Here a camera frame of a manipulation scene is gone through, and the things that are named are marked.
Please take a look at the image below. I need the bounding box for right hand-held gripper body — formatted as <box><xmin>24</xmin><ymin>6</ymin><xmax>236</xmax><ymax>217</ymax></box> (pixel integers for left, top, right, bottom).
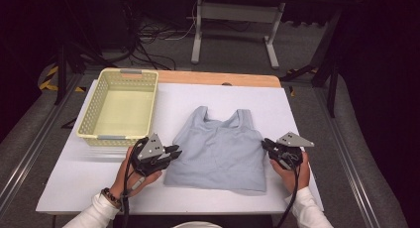
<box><xmin>268</xmin><ymin>131</ymin><xmax>315</xmax><ymax>171</ymax></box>

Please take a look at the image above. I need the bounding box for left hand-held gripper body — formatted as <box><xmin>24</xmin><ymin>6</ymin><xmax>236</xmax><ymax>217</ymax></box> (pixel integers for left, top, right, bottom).
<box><xmin>130</xmin><ymin>132</ymin><xmax>166</xmax><ymax>178</ymax></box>

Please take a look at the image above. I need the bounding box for light grey knit tank top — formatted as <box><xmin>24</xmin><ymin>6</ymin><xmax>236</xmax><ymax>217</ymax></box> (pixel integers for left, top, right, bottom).
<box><xmin>163</xmin><ymin>105</ymin><xmax>267</xmax><ymax>193</ymax></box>

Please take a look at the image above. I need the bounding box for pale yellow perforated plastic basket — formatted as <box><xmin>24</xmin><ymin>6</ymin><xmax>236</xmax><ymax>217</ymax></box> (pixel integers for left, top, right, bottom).
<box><xmin>76</xmin><ymin>67</ymin><xmax>159</xmax><ymax>148</ymax></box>

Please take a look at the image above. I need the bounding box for person's right hand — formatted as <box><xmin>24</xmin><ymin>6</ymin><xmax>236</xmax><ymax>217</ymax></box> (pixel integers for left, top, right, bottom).
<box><xmin>269</xmin><ymin>152</ymin><xmax>311</xmax><ymax>194</ymax></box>

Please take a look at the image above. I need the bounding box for person's left hand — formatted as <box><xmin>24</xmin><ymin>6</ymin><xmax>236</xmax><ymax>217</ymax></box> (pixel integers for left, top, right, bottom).
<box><xmin>110</xmin><ymin>147</ymin><xmax>163</xmax><ymax>198</ymax></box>

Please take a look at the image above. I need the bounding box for white table mat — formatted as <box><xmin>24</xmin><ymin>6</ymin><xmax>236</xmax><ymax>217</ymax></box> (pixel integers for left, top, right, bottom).
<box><xmin>35</xmin><ymin>79</ymin><xmax>325</xmax><ymax>216</ymax></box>

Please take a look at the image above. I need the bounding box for black metal stand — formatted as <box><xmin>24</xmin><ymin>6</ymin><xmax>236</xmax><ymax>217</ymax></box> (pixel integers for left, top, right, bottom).
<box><xmin>53</xmin><ymin>39</ymin><xmax>107</xmax><ymax>107</ymax></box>
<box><xmin>280</xmin><ymin>9</ymin><xmax>342</xmax><ymax>119</ymax></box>

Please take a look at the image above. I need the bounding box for white round object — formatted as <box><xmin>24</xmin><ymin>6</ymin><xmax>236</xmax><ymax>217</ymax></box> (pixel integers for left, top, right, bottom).
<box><xmin>171</xmin><ymin>221</ymin><xmax>223</xmax><ymax>228</ymax></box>

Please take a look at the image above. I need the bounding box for wooden table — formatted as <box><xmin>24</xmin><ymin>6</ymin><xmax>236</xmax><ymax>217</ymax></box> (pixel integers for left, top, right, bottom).
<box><xmin>120</xmin><ymin>68</ymin><xmax>282</xmax><ymax>89</ymax></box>

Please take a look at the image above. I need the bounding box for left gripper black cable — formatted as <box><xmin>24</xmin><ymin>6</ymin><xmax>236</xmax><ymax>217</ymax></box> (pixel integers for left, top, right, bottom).
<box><xmin>121</xmin><ymin>138</ymin><xmax>150</xmax><ymax>228</ymax></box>

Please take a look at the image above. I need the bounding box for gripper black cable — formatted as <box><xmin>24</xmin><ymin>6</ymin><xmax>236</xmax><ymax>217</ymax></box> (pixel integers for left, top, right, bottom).
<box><xmin>121</xmin><ymin>138</ymin><xmax>150</xmax><ymax>228</ymax></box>
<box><xmin>272</xmin><ymin>153</ymin><xmax>301</xmax><ymax>228</ymax></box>

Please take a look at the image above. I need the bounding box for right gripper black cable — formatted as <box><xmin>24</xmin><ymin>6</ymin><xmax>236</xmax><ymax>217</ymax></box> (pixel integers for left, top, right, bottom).
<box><xmin>272</xmin><ymin>153</ymin><xmax>301</xmax><ymax>228</ymax></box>

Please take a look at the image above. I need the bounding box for brown bead bracelet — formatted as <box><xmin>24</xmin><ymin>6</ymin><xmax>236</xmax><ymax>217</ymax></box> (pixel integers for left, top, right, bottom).
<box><xmin>100</xmin><ymin>187</ymin><xmax>122</xmax><ymax>206</ymax></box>

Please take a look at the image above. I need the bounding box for metal floor rail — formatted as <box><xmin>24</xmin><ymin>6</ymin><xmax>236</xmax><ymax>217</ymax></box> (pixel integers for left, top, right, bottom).
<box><xmin>313</xmin><ymin>85</ymin><xmax>381</xmax><ymax>228</ymax></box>
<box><xmin>0</xmin><ymin>72</ymin><xmax>84</xmax><ymax>211</ymax></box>

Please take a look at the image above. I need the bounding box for bundle of floor cables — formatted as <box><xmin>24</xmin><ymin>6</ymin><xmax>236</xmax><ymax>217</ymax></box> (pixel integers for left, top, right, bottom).
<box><xmin>122</xmin><ymin>0</ymin><xmax>199</xmax><ymax>71</ymax></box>

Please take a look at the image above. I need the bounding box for grey metal desk frame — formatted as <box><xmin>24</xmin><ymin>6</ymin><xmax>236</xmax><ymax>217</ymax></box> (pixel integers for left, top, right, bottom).
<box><xmin>190</xmin><ymin>0</ymin><xmax>286</xmax><ymax>70</ymax></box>

